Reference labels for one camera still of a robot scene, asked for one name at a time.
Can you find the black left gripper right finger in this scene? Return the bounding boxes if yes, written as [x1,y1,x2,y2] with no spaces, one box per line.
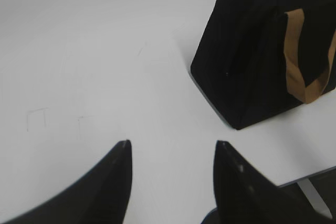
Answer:
[203,141,333,223]

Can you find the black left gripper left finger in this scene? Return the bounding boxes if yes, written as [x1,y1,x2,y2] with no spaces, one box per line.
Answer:
[8,140,133,223]

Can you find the black canvas tote bag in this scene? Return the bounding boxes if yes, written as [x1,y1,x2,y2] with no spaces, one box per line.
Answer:
[191,0,335,130]

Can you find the tan front bag handle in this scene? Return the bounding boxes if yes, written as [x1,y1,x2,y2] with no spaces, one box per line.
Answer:
[283,8,335,104]

